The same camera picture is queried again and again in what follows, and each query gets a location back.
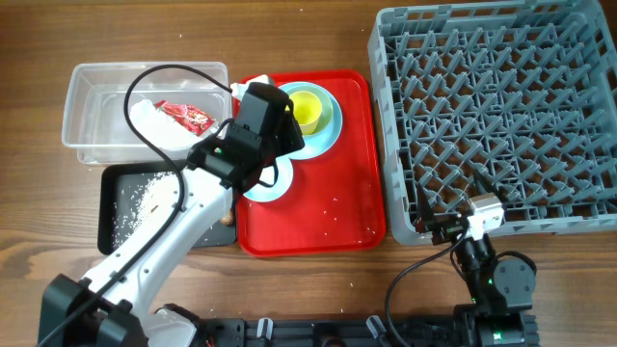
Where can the grey dishwasher rack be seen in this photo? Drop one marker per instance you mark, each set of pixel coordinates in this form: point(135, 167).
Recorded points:
point(522, 92)

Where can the clear plastic bin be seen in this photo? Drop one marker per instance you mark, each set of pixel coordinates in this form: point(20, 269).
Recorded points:
point(94, 123)

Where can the red candy wrapper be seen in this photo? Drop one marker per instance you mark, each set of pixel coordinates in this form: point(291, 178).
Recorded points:
point(188, 116)

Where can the red serving tray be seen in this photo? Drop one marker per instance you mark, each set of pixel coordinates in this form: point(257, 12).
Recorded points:
point(334, 202)

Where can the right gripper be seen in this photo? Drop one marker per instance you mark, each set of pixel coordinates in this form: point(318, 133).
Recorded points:
point(426, 222)

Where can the small light blue bowl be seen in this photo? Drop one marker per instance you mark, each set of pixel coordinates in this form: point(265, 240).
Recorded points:
point(276, 186)

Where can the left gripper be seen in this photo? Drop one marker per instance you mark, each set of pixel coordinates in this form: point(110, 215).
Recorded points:
point(292, 139)

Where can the light blue plate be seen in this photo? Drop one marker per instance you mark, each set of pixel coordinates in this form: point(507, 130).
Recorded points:
point(313, 149)

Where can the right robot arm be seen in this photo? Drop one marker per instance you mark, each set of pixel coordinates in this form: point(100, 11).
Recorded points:
point(500, 284)

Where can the white napkin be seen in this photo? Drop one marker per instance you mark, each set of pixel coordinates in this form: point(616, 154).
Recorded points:
point(159, 128)

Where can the yellow cup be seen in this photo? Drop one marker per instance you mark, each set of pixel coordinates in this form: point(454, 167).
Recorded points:
point(307, 110)

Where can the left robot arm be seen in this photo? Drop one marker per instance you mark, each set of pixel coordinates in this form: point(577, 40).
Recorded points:
point(109, 305)

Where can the light green bowl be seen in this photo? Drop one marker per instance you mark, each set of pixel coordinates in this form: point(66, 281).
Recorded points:
point(325, 126)

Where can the white rice pile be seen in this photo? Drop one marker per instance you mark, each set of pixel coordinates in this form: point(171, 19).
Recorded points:
point(143, 199)

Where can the brown sausage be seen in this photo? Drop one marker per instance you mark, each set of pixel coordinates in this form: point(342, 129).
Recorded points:
point(228, 220)

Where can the black tray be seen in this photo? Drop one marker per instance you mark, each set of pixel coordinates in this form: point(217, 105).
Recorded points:
point(109, 184)

